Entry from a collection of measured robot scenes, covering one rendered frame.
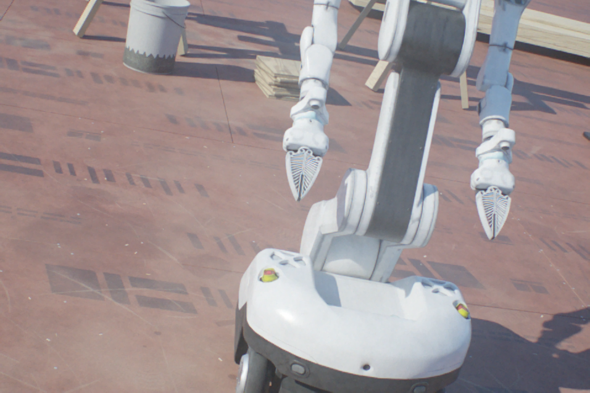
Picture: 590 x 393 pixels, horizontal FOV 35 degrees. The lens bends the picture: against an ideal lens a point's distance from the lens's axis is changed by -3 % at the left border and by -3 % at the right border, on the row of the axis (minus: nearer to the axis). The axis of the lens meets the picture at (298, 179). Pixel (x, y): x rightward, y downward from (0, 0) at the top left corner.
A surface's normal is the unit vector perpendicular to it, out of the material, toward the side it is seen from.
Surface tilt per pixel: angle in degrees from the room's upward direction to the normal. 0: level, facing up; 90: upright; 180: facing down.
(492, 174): 44
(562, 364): 0
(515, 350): 0
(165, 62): 90
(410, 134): 70
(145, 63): 90
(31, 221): 0
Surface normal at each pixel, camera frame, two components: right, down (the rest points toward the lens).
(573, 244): 0.23, -0.91
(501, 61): 0.09, -0.02
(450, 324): 0.57, -0.51
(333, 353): -0.18, 0.31
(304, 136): 0.18, -0.36
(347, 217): 0.05, 0.51
